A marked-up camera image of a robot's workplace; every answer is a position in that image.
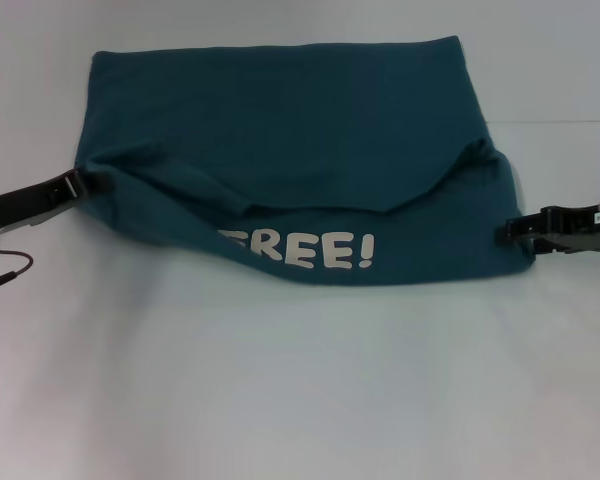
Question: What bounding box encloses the dark left arm cable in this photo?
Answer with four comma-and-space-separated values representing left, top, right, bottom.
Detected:
0, 249, 35, 296

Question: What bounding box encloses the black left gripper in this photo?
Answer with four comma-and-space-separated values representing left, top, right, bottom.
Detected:
0, 168, 115, 227

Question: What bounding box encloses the teal blue shirt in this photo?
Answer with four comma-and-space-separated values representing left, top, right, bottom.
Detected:
74, 34, 537, 289

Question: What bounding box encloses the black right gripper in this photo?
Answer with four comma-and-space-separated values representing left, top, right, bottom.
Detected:
496, 202, 600, 254

